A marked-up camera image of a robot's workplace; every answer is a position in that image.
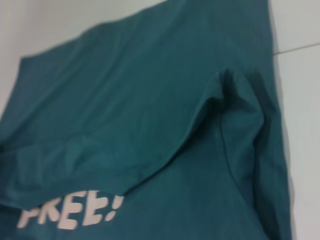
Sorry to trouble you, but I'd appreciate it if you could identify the teal blue t-shirt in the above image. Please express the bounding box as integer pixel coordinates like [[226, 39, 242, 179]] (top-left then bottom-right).
[[0, 0, 296, 240]]

